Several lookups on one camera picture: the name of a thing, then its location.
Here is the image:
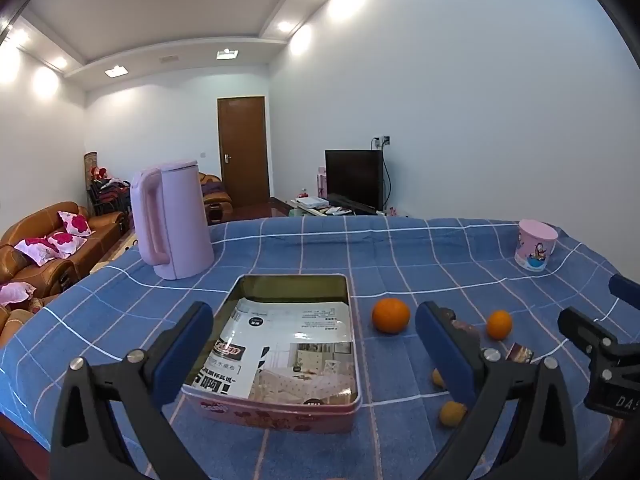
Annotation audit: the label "reddish brown stemmed fruit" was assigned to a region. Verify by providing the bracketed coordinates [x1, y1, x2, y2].
[456, 322, 482, 350]

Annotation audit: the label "brown wooden door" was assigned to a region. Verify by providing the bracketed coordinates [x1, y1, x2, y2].
[217, 96, 272, 208]

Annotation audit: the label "television stand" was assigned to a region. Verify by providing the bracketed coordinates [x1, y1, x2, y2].
[290, 199, 391, 218]

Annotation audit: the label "pink mug lid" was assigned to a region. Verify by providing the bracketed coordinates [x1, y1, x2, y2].
[518, 219, 558, 238]

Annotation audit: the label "pink cartoon mug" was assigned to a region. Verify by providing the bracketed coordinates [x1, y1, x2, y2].
[515, 227, 558, 273]

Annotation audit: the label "black television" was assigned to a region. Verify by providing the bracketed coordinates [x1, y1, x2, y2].
[325, 150, 385, 211]

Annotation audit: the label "brown leather armchair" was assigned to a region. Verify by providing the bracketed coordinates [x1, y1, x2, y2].
[0, 282, 56, 348]

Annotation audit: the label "printed paper sheet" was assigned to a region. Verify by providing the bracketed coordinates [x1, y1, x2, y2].
[192, 297, 358, 406]

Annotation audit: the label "stacked dark chairs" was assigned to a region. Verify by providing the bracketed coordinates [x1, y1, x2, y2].
[87, 165, 133, 217]

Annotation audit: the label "blue checkered tablecloth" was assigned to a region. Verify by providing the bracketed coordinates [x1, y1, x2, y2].
[0, 217, 640, 480]

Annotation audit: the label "orange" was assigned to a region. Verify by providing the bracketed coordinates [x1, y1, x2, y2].
[486, 310, 513, 341]
[371, 298, 411, 335]

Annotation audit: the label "pink tin box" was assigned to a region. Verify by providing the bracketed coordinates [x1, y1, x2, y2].
[181, 274, 363, 433]

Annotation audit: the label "pink floral pillow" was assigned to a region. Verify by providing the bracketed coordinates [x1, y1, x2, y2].
[0, 282, 38, 307]
[14, 237, 61, 267]
[57, 211, 96, 237]
[46, 232, 88, 260]

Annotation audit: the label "black television cable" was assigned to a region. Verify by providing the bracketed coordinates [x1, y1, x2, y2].
[372, 136, 396, 211]

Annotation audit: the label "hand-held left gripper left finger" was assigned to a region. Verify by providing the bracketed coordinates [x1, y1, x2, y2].
[50, 301, 216, 480]

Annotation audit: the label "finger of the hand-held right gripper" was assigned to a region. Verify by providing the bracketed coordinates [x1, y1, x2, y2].
[608, 275, 640, 311]
[557, 307, 622, 357]

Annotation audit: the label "pink electric kettle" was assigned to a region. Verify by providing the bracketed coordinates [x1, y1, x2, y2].
[130, 160, 216, 280]

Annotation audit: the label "carved brown leather sofa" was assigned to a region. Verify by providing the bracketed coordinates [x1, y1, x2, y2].
[199, 172, 233, 225]

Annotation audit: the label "long brown leather sofa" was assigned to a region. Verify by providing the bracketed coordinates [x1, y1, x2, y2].
[0, 201, 131, 283]

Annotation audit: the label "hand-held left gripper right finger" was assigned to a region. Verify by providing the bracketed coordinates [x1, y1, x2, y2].
[415, 301, 581, 480]

